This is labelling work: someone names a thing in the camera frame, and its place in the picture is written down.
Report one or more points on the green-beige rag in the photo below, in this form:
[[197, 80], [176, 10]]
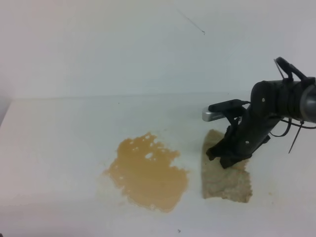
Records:
[[232, 183]]

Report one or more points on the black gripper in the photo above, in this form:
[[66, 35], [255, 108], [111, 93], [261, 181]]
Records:
[[249, 136]]

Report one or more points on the brown coffee stain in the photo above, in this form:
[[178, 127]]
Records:
[[144, 173]]

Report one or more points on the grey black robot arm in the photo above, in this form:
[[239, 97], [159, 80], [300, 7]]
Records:
[[287, 99]]

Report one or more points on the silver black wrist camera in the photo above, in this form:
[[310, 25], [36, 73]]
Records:
[[228, 109]]

